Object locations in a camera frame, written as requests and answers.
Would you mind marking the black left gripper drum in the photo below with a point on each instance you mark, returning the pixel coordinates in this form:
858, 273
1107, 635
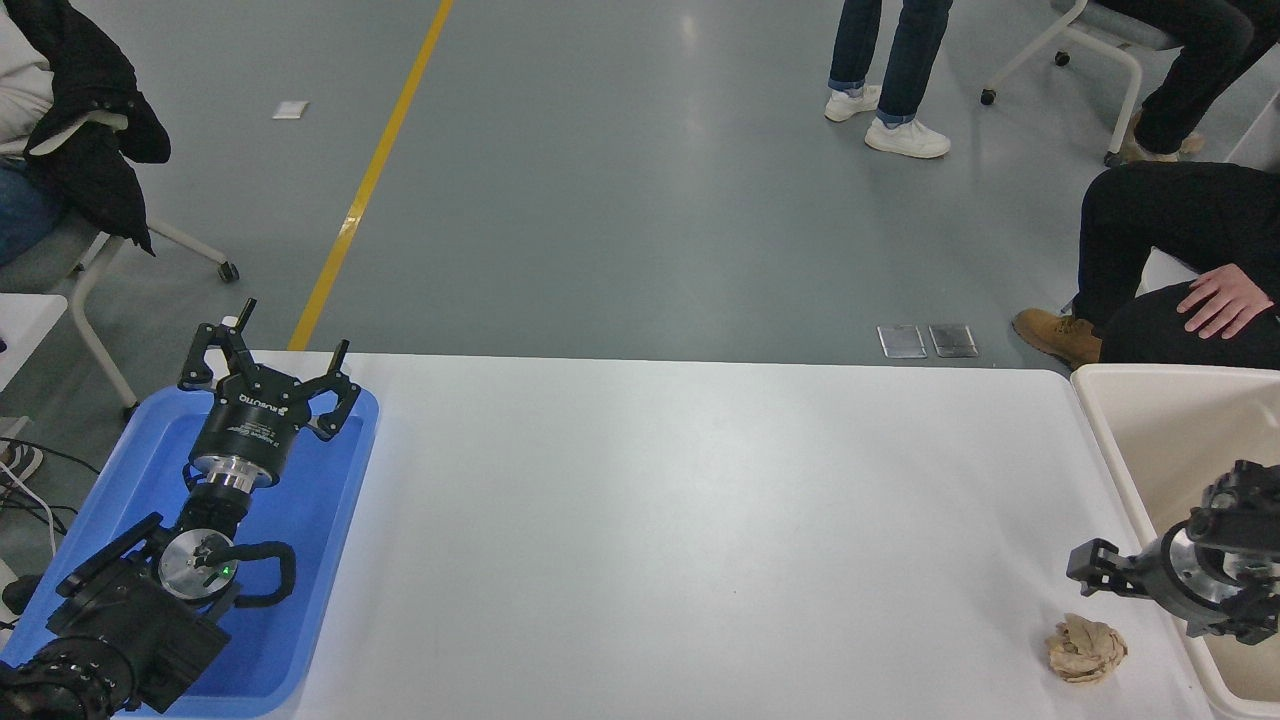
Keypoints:
250, 420

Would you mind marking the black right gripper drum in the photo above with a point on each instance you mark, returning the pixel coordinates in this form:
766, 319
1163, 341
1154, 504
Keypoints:
1160, 580

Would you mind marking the tan paper ball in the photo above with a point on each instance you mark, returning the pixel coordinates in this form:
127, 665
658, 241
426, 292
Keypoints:
1085, 650

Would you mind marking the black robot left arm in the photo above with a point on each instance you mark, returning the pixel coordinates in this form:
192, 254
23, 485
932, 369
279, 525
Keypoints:
130, 630

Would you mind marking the person's hand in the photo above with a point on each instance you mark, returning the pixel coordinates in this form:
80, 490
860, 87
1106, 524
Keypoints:
1228, 300

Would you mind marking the blue plastic tray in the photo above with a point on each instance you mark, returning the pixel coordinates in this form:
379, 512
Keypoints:
300, 520

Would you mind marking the large pale bin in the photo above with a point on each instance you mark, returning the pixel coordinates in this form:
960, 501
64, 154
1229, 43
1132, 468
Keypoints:
1150, 430

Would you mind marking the white-framed wheeled chair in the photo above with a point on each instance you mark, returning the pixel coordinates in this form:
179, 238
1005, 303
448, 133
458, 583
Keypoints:
1115, 30
60, 262

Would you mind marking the small white table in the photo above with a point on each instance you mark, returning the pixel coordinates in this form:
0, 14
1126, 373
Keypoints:
25, 330

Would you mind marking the person's shoe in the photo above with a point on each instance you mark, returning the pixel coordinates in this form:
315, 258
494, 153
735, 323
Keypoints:
20, 462

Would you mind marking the person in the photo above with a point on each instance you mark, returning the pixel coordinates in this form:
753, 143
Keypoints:
1190, 70
1130, 220
85, 150
905, 60

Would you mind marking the metal floor plate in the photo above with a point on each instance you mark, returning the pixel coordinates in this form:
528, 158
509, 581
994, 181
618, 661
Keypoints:
953, 340
902, 342

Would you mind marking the white seat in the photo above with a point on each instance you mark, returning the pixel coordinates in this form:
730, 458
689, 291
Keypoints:
1165, 272

